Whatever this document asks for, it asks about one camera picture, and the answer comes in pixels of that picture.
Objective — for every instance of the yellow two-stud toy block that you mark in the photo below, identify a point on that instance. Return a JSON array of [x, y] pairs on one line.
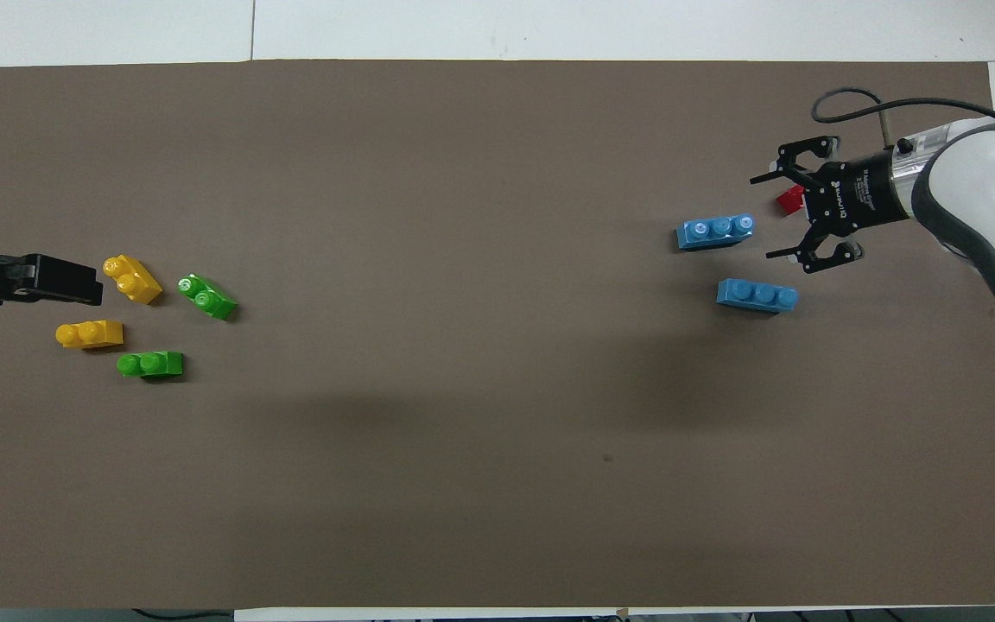
[[90, 334], [133, 280]]

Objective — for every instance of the blue three-stud toy block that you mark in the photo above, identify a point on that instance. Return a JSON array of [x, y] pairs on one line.
[[757, 296], [713, 233]]

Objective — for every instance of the brown table mat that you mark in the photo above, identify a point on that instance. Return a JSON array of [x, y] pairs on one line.
[[463, 432]]

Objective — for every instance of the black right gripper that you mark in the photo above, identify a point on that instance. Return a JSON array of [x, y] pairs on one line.
[[860, 194]]

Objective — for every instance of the green two-stud toy block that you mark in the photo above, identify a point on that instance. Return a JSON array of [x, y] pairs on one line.
[[208, 298], [152, 364]]

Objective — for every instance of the red one-stud toy block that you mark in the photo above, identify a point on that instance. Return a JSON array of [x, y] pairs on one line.
[[791, 201]]

